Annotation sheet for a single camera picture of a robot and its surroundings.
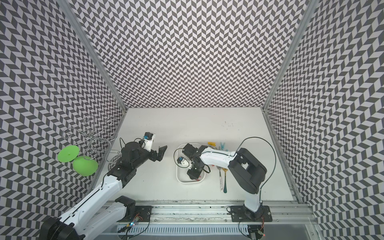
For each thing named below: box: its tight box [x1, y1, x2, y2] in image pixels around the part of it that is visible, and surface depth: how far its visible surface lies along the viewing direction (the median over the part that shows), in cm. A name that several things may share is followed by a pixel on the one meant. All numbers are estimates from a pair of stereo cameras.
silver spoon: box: [216, 166, 224, 192], surface depth 84 cm
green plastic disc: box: [57, 145, 80, 163], surface depth 59 cm
